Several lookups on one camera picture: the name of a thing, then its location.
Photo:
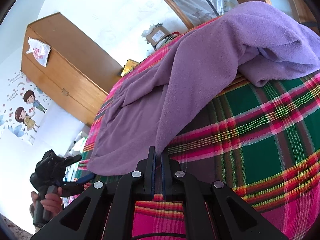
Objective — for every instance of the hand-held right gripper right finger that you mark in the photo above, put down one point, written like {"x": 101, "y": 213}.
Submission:
{"x": 163, "y": 175}

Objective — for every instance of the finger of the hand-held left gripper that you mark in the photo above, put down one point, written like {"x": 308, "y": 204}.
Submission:
{"x": 73, "y": 159}
{"x": 85, "y": 179}

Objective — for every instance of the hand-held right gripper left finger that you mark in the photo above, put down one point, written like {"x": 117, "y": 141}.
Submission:
{"x": 153, "y": 175}

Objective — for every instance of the purple fleece pants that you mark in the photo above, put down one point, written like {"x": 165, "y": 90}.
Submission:
{"x": 200, "y": 67}

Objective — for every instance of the person's left hand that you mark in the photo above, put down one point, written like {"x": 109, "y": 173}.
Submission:
{"x": 52, "y": 203}

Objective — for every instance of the wooden wardrobe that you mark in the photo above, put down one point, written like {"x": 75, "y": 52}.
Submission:
{"x": 70, "y": 67}

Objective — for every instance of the pink green plaid blanket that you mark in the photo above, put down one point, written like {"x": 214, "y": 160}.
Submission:
{"x": 262, "y": 142}

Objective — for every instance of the yellow bag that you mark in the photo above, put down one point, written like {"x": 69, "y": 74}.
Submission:
{"x": 128, "y": 67}

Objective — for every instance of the white plastic bag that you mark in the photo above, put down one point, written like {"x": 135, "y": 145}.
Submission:
{"x": 38, "y": 51}

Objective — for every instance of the cardboard box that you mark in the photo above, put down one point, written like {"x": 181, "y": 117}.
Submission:
{"x": 157, "y": 36}

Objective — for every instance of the wooden board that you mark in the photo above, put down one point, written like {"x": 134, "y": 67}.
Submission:
{"x": 300, "y": 7}

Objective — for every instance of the cartoon wall sticker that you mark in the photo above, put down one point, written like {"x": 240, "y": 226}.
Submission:
{"x": 25, "y": 115}

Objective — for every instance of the wooden door frame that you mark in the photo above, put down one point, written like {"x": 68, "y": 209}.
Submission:
{"x": 171, "y": 2}

